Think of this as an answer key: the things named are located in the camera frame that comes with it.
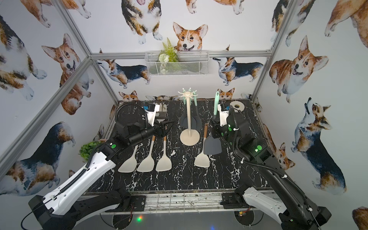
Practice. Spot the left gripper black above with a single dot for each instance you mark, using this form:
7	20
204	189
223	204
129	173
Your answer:
160	126

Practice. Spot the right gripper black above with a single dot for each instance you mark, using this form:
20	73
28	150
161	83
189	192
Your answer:
217	127

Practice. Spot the grey spatula mint handle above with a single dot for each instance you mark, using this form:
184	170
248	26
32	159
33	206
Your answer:
213	138

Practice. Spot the grey turner mint handle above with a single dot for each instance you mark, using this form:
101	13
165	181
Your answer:
197	117

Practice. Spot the cream slotted turner wooden handle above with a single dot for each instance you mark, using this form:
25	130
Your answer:
201	159

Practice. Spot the cream spatula wooden handle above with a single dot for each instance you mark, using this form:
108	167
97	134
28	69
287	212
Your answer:
148	163

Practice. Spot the cream spoon wooden handle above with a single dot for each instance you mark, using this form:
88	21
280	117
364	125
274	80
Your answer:
130	164

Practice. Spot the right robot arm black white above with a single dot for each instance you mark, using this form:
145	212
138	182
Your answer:
295	211

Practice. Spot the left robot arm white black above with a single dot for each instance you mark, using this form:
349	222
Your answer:
60	209

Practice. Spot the cream utensil rack stand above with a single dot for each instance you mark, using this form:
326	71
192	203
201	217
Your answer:
189	136

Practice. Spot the white tape roll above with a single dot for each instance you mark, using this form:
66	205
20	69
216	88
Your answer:
238	106

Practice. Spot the fern and white flower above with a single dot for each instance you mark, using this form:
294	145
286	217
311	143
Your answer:
168	54

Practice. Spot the green potted plant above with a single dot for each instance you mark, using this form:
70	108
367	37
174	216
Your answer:
87	149

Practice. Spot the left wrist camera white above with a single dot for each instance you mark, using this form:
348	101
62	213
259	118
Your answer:
151	110

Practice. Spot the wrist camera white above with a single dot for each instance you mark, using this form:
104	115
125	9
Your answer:
151	110
223	114

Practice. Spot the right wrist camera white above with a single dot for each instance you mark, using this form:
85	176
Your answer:
223	114

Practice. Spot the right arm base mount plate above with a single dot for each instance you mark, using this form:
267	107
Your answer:
233	201

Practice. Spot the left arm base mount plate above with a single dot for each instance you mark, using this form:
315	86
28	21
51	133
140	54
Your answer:
134	203

